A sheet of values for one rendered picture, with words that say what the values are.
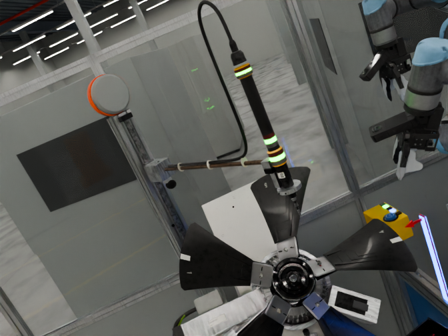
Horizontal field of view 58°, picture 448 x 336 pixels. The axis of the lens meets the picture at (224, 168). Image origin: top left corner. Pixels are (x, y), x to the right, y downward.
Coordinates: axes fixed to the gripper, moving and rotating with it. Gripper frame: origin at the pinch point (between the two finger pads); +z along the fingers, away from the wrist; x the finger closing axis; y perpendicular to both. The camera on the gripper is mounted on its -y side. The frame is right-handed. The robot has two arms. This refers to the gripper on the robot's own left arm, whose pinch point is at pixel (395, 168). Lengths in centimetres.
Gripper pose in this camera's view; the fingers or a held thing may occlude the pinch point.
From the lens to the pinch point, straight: 119.6
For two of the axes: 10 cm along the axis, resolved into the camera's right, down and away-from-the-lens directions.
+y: 9.8, 0.5, -1.9
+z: 0.9, 7.7, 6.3
